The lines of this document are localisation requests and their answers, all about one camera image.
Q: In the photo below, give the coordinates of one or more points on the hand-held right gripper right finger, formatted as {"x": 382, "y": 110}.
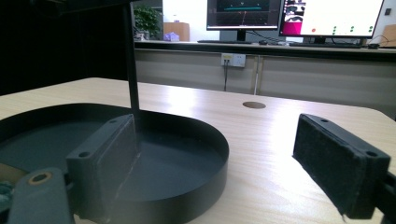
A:
{"x": 336, "y": 165}

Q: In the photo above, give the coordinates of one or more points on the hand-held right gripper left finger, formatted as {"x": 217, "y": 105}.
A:
{"x": 102, "y": 161}

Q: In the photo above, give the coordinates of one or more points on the black round tray stand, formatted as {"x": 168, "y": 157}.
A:
{"x": 174, "y": 168}

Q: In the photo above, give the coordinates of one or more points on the tan flat thing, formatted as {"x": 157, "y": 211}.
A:
{"x": 9, "y": 173}

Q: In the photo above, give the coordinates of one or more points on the green thing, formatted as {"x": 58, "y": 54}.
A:
{"x": 5, "y": 194}

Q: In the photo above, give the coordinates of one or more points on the black keyboard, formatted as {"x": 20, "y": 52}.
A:
{"x": 224, "y": 41}
{"x": 325, "y": 45}

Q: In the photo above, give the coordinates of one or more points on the black curtain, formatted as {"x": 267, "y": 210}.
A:
{"x": 62, "y": 46}

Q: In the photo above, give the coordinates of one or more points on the black computer mouse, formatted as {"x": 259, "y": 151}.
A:
{"x": 263, "y": 42}
{"x": 373, "y": 46}

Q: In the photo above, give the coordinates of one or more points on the long dark desk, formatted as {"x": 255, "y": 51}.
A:
{"x": 280, "y": 49}

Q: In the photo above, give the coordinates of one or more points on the brown cardboard box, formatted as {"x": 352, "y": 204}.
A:
{"x": 389, "y": 36}
{"x": 178, "y": 29}

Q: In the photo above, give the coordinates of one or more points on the purple bag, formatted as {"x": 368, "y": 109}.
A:
{"x": 171, "y": 37}

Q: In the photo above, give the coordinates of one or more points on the white-screen computer monitor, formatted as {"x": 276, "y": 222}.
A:
{"x": 336, "y": 18}

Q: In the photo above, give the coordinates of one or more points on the green potted plant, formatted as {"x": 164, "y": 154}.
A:
{"x": 146, "y": 18}

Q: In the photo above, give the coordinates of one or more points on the dark-screen computer monitor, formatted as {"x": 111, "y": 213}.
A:
{"x": 243, "y": 14}

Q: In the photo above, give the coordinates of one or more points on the white wall socket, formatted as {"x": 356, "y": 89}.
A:
{"x": 233, "y": 60}

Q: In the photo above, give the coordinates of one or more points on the small dark wall switch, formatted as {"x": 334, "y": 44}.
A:
{"x": 388, "y": 11}

